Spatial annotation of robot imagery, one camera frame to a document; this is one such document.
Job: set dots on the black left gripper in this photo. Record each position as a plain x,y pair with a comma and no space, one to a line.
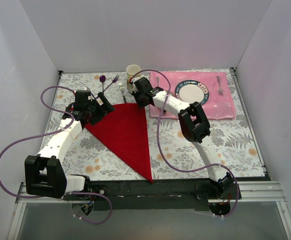
101,108

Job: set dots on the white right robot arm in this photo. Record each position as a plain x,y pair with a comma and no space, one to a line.
195,127

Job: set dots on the aluminium frame rail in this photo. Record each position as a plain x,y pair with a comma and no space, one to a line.
260,214

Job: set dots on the silver fork black handle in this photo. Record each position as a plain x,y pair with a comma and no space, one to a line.
122,90

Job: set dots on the pink placemat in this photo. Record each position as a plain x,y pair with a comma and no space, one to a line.
218,107

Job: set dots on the silver spoon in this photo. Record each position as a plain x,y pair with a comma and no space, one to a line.
157,82

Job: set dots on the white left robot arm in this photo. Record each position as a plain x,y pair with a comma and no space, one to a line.
44,174

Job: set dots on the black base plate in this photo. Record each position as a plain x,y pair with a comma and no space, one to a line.
191,193

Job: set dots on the white plate blue rim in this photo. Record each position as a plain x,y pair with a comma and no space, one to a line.
191,91

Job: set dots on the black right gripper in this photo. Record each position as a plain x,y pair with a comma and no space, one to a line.
139,96

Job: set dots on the yellow ceramic mug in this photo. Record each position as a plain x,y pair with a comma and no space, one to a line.
131,70

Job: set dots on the purple spoon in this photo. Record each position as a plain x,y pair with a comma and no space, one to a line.
102,79

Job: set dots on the silver fork on placemat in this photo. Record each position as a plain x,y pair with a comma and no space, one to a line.
220,91

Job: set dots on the purple fork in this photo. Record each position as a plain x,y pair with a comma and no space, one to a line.
116,78

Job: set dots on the red cloth napkin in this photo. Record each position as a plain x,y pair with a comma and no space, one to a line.
124,132

